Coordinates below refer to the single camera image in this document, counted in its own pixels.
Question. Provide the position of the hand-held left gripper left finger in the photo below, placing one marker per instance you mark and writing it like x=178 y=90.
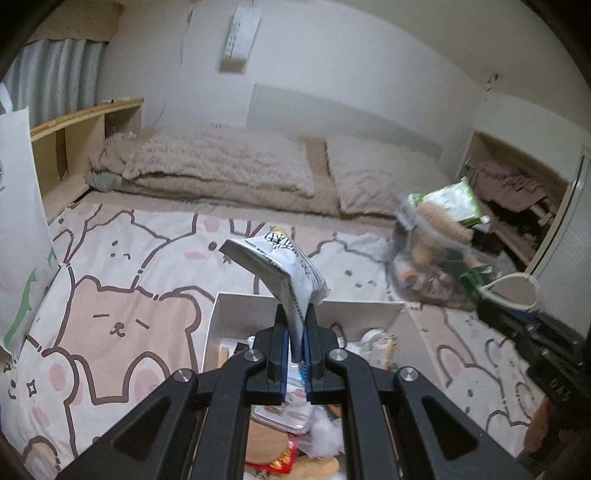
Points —
x=278 y=364

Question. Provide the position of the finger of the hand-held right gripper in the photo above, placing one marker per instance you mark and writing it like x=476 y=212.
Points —
x=508 y=318

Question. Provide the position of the person's right hand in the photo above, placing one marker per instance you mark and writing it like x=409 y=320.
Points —
x=541 y=427

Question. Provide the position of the white paper bag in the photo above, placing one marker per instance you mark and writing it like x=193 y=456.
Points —
x=23 y=194

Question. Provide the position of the mauve clothes pile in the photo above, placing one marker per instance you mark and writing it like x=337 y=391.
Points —
x=512 y=180

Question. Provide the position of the white hanging tissue holder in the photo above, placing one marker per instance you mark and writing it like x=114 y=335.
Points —
x=240 y=37

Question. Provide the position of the white oval hand mirror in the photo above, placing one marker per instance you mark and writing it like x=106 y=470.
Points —
x=531 y=284

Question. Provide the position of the small wooden block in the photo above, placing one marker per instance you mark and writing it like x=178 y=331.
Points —
x=223 y=357

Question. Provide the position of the large fluffy beige pillow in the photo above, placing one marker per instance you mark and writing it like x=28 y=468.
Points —
x=221 y=157

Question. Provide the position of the clear plastic tray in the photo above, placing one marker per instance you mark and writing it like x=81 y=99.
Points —
x=281 y=417

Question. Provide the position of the white closet door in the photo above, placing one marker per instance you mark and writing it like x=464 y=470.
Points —
x=563 y=230

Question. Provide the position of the wooden headboard shelf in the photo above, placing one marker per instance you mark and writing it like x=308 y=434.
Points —
x=78 y=134

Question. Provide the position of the white storage box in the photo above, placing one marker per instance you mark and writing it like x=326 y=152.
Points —
x=240 y=314

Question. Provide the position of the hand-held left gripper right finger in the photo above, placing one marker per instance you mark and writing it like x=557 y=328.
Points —
x=315 y=369

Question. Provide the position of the red snack packet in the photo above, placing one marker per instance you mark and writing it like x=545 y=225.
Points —
x=277 y=459

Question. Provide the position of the white cotton wad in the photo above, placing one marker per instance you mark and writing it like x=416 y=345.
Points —
x=325 y=434

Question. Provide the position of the folded beige blanket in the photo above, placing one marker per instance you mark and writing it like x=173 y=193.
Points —
x=194 y=191

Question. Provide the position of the grey curtain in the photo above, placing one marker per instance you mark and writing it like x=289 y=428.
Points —
x=60 y=74

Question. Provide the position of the small fluffy beige pillow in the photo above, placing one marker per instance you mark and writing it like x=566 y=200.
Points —
x=378 y=175

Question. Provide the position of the green snack packet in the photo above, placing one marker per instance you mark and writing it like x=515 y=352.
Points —
x=455 y=198

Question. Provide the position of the clear plastic bin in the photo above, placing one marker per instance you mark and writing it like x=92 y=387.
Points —
x=429 y=272

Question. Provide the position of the crumpled white paper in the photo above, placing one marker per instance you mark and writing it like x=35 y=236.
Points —
x=381 y=346

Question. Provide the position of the white printed snack packet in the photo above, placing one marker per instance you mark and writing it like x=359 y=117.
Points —
x=277 y=263

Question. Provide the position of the beige curtain valance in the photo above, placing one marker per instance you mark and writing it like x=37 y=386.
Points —
x=78 y=21

